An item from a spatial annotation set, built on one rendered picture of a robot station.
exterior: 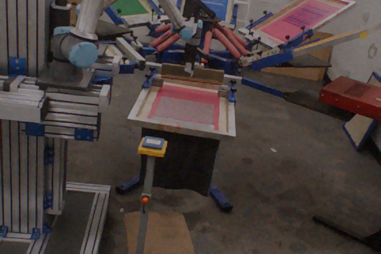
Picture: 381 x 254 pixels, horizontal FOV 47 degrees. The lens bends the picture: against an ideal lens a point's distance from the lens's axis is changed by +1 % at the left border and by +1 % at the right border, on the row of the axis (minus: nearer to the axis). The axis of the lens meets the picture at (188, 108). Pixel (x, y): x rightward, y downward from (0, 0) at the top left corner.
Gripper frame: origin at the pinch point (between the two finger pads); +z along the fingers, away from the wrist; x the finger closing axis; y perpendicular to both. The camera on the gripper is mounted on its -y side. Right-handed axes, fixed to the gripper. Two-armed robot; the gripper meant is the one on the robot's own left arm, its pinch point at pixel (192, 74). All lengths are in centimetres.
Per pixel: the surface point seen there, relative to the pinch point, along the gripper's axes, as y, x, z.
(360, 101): -108, 3, -1
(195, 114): -6.5, 32.4, 13.6
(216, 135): -19, 60, 12
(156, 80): 22.5, 3.1, 7.2
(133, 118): 26, 59, 10
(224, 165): -40, -82, 109
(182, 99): 3.3, 11.1, 13.7
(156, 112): 15.9, 38.6, 13.7
